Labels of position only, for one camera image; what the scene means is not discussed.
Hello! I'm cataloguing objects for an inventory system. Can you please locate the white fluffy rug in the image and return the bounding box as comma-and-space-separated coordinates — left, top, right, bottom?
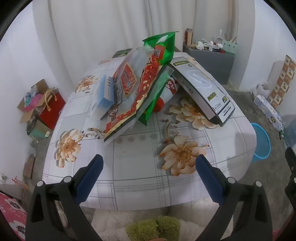
89, 197, 232, 241

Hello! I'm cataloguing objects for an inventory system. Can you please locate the pale blue plastic bag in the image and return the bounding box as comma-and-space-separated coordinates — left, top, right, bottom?
283, 116, 296, 149

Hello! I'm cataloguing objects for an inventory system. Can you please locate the red gift bag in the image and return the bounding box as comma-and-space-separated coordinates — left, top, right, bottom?
38, 89, 66, 130

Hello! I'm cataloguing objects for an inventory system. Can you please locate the long black and white box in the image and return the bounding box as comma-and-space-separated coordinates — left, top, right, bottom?
168, 52, 236, 127

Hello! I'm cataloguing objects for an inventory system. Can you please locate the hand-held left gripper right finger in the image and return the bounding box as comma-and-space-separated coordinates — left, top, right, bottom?
195, 154, 273, 241

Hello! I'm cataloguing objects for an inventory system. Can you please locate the green fuzzy cloth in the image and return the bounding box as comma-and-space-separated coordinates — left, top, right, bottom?
126, 215, 181, 239

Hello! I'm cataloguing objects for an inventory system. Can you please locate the grey cabinet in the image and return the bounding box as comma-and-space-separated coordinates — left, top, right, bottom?
183, 42, 235, 85

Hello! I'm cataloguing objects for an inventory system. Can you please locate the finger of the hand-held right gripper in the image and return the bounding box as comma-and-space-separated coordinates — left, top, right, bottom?
285, 147, 296, 204

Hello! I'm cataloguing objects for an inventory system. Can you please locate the clear bag with red label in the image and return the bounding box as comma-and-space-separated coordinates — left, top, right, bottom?
113, 46, 153, 105

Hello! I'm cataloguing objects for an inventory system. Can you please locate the pink floral cloth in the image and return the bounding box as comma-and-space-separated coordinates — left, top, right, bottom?
0, 192, 28, 241

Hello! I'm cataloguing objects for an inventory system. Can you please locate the light blue box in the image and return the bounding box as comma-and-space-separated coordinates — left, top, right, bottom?
91, 75, 115, 116

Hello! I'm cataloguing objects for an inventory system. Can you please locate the white printed carton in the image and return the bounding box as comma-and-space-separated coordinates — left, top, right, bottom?
254, 94, 285, 132

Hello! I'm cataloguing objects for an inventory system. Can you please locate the red thermos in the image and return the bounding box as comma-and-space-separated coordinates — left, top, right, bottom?
184, 28, 193, 45

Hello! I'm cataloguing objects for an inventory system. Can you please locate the white plastic bag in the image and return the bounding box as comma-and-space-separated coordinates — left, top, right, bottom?
251, 82, 271, 96

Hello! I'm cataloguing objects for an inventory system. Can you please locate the pink plastic bag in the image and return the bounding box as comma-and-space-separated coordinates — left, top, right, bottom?
24, 94, 44, 113

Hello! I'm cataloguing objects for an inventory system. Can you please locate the pale green holder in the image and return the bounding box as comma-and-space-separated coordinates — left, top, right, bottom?
222, 39, 237, 55

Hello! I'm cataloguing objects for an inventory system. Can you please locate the cardboard box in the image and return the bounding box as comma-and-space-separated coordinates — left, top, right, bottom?
17, 79, 59, 123

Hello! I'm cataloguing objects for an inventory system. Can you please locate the green snack bag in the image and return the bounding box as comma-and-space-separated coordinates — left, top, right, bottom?
136, 31, 179, 127

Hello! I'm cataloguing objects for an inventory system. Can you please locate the blue plastic basket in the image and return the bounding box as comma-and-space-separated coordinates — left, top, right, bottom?
250, 123, 271, 163

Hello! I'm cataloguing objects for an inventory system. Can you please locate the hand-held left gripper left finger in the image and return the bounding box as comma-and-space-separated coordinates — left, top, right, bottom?
25, 154, 104, 241

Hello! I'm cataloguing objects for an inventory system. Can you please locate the white curtain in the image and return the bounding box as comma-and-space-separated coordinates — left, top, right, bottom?
32, 0, 256, 93

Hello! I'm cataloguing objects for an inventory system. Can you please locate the red patterned snack bag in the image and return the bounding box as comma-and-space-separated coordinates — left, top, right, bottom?
104, 56, 169, 143

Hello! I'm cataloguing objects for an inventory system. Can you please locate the brown checkered board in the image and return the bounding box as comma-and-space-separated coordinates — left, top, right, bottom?
267, 55, 296, 109

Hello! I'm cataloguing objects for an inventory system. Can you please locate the brown wooden board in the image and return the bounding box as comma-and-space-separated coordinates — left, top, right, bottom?
23, 154, 36, 179

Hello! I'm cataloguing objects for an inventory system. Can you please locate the white and red bottle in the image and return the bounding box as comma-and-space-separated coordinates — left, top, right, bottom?
154, 75, 181, 113

